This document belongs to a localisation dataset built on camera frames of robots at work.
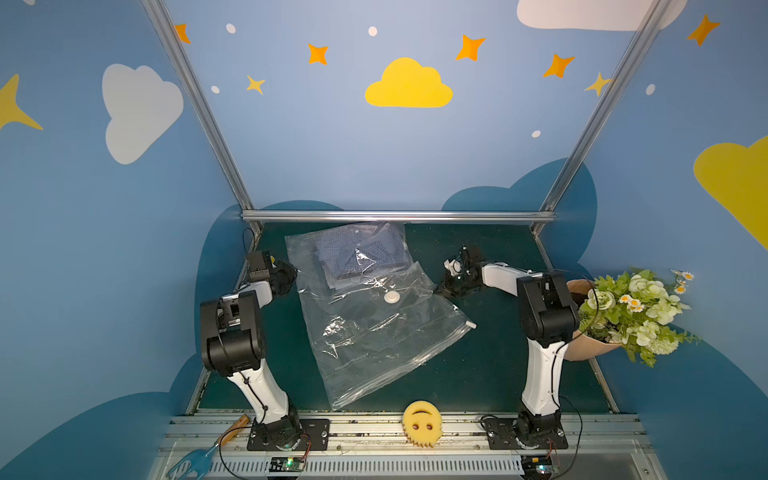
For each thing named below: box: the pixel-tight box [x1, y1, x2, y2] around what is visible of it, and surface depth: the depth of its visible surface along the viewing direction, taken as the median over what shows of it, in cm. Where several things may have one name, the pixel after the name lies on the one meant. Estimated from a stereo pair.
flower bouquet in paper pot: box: [564, 267, 701, 367], surface depth 67 cm
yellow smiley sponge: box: [402, 400, 443, 448], surface depth 76 cm
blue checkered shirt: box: [314, 222, 409, 278], surface depth 110 cm
